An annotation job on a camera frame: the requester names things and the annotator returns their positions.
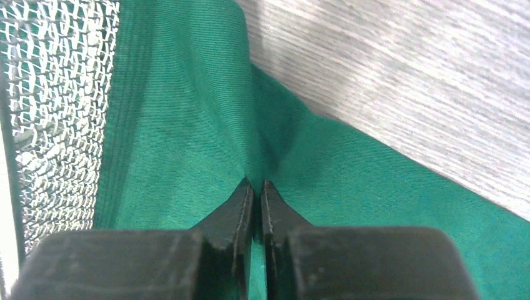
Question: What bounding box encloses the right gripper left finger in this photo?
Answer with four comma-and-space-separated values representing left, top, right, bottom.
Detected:
11, 179, 254, 299

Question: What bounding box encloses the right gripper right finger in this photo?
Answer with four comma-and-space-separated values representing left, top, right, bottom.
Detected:
261, 181, 479, 299

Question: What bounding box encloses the green surgical cloth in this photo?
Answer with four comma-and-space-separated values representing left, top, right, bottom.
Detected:
94, 1, 529, 299

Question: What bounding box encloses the metal mesh tray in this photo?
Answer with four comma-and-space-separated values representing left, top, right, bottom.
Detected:
0, 0, 121, 258

